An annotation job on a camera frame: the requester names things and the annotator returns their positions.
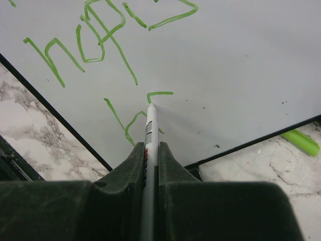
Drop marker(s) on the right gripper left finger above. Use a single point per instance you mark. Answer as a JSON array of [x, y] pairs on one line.
[[107, 209]]

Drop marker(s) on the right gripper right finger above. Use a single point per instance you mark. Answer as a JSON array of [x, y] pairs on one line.
[[190, 209]]

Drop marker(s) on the white marker pen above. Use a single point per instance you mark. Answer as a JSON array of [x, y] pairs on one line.
[[150, 162]]

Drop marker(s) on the green marker cap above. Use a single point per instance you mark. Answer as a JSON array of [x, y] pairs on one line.
[[302, 141]]

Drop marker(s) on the white whiteboard black frame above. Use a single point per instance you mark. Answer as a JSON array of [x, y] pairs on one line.
[[222, 74]]

